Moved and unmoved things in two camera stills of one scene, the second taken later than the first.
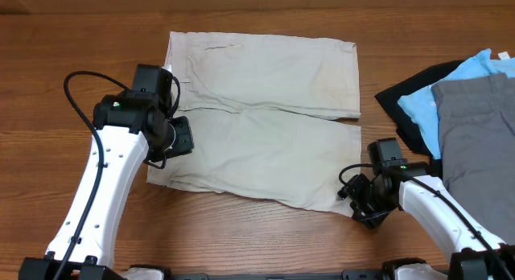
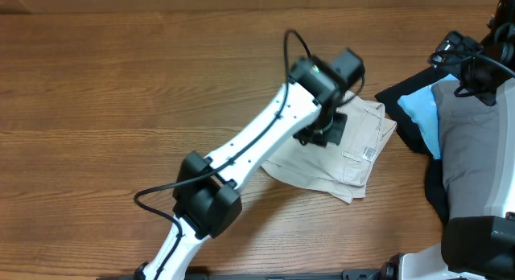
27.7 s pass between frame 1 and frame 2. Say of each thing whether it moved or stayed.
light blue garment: stayed
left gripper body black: moved
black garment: stayed
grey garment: stayed
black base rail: stayed
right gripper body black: moved
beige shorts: moved
